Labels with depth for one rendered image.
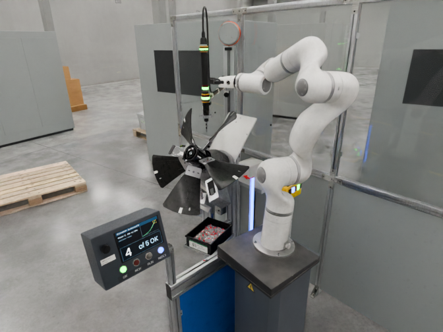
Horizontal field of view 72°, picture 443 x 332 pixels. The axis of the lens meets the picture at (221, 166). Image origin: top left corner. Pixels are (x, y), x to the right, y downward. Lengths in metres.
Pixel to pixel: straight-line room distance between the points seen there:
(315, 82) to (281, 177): 0.40
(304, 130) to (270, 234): 0.49
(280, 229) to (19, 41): 6.48
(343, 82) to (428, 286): 1.49
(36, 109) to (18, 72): 0.74
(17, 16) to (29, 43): 7.31
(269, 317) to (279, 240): 0.34
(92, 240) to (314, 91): 0.83
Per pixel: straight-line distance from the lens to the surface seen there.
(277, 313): 1.48
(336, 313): 2.58
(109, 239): 1.11
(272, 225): 1.33
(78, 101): 10.02
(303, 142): 1.13
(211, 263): 1.53
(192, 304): 1.62
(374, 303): 2.46
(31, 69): 7.24
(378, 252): 2.23
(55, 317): 2.75
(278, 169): 1.19
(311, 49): 1.10
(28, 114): 7.24
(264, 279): 1.27
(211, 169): 1.69
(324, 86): 1.00
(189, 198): 1.78
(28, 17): 14.69
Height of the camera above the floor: 1.84
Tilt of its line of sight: 22 degrees down
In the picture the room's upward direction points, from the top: 1 degrees counter-clockwise
